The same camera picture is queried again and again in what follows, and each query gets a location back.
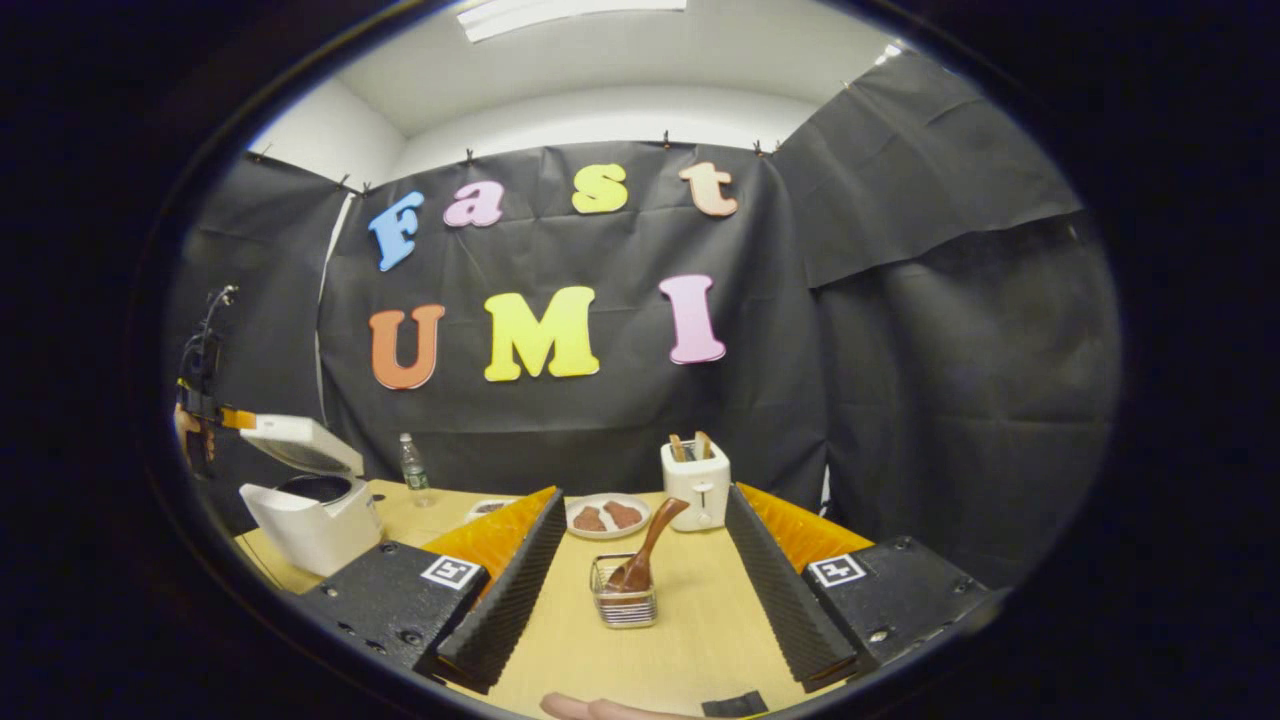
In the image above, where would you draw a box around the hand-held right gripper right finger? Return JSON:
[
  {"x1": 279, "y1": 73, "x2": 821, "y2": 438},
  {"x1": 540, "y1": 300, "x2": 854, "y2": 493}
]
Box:
[{"x1": 725, "y1": 484, "x2": 991, "y2": 693}]

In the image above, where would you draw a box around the long ceiling light panel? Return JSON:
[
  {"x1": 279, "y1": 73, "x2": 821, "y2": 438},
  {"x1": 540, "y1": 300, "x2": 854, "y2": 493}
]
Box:
[{"x1": 457, "y1": 0, "x2": 688, "y2": 43}]

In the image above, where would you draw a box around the brown wooden spoon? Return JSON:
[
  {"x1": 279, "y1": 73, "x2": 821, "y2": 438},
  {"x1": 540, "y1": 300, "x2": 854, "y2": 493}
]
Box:
[{"x1": 607, "y1": 497, "x2": 691, "y2": 593}]

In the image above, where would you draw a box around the white rice cooker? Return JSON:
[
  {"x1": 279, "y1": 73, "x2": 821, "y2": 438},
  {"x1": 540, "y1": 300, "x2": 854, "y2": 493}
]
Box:
[{"x1": 238, "y1": 414, "x2": 384, "y2": 578}]

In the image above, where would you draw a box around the metal wire chopstick holder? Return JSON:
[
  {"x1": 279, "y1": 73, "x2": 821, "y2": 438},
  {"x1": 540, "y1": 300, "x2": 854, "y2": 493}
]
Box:
[{"x1": 590, "y1": 553, "x2": 658, "y2": 629}]

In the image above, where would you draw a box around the white round plate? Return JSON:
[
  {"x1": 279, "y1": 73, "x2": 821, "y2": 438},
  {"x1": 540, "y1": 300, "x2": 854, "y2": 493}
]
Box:
[{"x1": 565, "y1": 493, "x2": 652, "y2": 541}]

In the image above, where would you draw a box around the clear plastic water bottle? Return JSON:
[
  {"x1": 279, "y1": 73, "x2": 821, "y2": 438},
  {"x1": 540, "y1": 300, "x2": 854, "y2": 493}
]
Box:
[{"x1": 399, "y1": 432, "x2": 433, "y2": 508}]

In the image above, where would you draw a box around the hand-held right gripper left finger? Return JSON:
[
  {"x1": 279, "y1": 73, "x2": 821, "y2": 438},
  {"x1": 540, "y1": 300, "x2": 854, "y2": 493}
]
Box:
[{"x1": 297, "y1": 487, "x2": 568, "y2": 696}]

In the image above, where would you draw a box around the white toaster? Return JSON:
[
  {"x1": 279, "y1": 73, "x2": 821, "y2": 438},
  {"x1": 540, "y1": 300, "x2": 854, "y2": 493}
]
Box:
[{"x1": 660, "y1": 438, "x2": 732, "y2": 532}]

